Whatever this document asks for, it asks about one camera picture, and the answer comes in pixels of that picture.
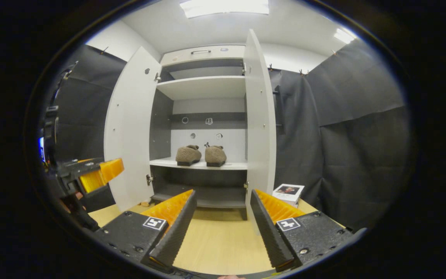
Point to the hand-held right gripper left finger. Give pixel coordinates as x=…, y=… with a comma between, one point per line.
x=178, y=232

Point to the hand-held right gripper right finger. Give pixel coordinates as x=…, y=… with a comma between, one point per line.
x=269, y=232

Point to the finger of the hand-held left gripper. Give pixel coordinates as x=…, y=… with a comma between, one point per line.
x=99, y=174

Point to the white shoe cabinet door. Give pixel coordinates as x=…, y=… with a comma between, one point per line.
x=259, y=135
x=130, y=135

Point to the brown fuzzy shoe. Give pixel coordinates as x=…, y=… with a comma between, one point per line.
x=188, y=155
x=215, y=155

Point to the white shoe cabinet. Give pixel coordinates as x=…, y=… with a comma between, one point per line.
x=203, y=87

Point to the white cabinet drawer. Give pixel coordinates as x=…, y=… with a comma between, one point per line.
x=180, y=56

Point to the small orange object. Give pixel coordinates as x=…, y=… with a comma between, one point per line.
x=144, y=203

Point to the white photo-cover book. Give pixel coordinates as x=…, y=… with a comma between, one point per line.
x=289, y=190

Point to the large ceiling light panel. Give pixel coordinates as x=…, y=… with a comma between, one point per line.
x=225, y=7

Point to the small ceiling light panel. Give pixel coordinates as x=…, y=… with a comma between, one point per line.
x=345, y=35

